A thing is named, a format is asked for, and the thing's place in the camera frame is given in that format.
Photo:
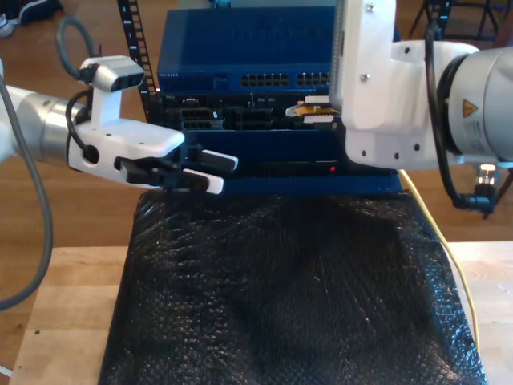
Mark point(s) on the blue rack base panel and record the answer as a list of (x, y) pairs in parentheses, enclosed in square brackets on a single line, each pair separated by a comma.
[(300, 186)]

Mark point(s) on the person's foot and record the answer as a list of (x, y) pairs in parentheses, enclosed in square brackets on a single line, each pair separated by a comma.
[(40, 10), (5, 26)]

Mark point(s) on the blue network switch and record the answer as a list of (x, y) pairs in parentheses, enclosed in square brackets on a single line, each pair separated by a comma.
[(240, 44)]

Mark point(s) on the black bubble wrap mat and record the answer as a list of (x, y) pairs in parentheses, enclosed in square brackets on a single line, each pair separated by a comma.
[(260, 321)]

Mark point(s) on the black rack frame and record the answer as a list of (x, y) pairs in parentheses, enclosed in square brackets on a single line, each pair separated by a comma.
[(134, 40)]

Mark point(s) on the black rack drawer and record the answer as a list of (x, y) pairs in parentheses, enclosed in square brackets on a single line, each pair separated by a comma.
[(280, 152)]

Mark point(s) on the black metal stool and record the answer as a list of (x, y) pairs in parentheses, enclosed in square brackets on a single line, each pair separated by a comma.
[(473, 37)]

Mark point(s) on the person's leg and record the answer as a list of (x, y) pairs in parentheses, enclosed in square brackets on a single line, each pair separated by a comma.
[(506, 36)]

